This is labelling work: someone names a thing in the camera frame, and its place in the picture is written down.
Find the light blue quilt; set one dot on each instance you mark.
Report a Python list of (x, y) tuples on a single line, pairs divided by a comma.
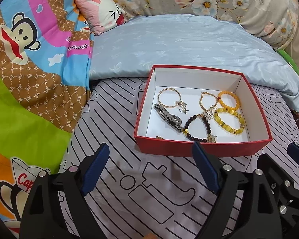
[(131, 49)]

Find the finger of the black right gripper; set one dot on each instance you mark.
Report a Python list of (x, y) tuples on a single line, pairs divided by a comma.
[(286, 196)]

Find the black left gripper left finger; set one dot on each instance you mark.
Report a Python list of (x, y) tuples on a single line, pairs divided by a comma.
[(42, 216)]

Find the colourful monkey cartoon blanket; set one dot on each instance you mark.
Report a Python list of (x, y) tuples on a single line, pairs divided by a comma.
[(45, 51)]

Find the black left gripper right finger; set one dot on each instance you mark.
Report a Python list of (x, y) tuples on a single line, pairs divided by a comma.
[(258, 215)]

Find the red cardboard box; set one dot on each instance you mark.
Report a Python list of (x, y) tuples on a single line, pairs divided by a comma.
[(218, 108)]

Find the silver wristwatch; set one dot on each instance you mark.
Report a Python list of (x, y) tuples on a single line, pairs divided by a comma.
[(171, 119)]

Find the thin gold bangle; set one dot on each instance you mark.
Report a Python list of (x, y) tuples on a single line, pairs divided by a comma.
[(169, 97)]

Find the green plastic object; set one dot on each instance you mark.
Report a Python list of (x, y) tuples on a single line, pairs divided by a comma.
[(289, 60)]

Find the pink rabbit pillow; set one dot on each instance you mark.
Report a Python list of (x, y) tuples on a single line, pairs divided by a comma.
[(101, 15)]

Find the grey floral duvet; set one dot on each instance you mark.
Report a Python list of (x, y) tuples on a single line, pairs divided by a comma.
[(274, 21)]

